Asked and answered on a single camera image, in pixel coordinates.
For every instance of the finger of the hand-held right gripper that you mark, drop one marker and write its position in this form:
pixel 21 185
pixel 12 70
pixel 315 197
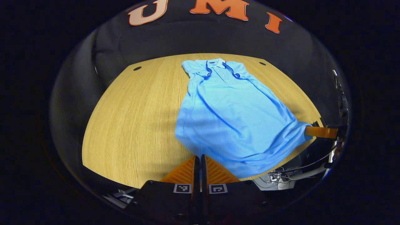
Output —
pixel 322 132

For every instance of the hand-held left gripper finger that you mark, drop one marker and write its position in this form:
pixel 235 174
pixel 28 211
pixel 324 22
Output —
pixel 203 200
pixel 197 200

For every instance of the light blue T-shirt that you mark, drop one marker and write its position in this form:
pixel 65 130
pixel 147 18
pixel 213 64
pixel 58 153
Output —
pixel 234 118

